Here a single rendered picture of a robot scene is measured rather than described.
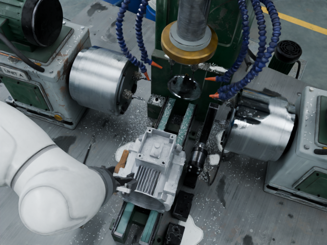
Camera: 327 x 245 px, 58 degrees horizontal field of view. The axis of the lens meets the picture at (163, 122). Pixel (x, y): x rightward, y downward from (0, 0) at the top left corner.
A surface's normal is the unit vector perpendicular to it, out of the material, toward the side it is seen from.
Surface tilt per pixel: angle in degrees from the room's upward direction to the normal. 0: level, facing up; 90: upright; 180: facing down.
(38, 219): 43
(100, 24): 0
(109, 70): 17
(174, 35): 0
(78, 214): 78
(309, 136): 0
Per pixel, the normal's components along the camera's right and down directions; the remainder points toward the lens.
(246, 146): -0.29, 0.66
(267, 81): 0.04, -0.53
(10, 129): 0.37, -0.59
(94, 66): -0.05, -0.28
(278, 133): -0.17, 0.09
